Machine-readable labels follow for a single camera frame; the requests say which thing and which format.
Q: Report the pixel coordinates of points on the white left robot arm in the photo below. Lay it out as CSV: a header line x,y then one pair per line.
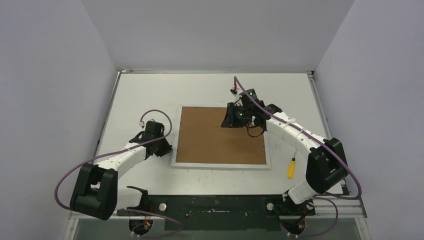
x,y
97,192

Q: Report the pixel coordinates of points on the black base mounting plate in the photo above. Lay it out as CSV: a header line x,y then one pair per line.
x,y
221,212

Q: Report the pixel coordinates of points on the yellow handle screwdriver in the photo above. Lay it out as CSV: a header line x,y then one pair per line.
x,y
291,168

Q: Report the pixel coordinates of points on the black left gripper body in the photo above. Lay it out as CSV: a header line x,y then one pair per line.
x,y
163,148

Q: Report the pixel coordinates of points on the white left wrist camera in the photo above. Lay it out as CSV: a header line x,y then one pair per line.
x,y
143,123

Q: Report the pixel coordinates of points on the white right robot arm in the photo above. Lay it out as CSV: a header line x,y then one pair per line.
x,y
324,157

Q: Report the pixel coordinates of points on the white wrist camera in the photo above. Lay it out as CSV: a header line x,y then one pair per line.
x,y
237,98
143,123

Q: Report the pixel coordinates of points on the white picture frame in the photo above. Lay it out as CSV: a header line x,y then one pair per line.
x,y
200,142

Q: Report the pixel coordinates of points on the aluminium table front rail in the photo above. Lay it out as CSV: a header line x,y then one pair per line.
x,y
323,210

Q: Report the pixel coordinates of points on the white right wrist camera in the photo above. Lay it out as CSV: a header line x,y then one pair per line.
x,y
237,98

